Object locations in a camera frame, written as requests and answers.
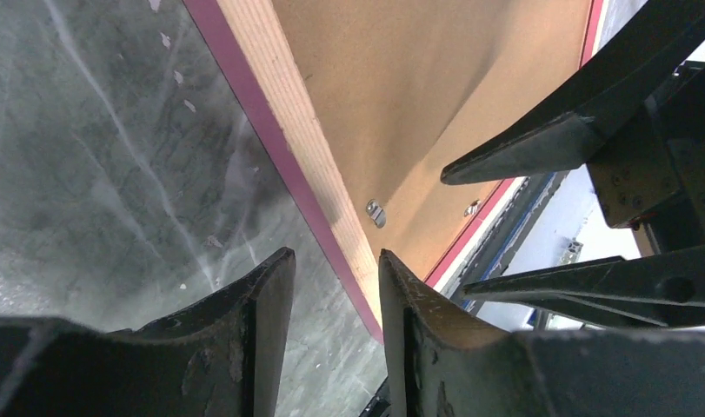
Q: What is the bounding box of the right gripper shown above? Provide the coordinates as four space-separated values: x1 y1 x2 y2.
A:
440 1 705 328

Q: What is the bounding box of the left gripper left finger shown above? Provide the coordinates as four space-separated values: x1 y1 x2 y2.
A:
0 248 296 416

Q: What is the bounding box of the pink picture frame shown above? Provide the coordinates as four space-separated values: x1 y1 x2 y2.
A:
187 1 601 339

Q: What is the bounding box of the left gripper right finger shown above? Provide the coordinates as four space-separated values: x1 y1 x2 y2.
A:
379 250 705 416

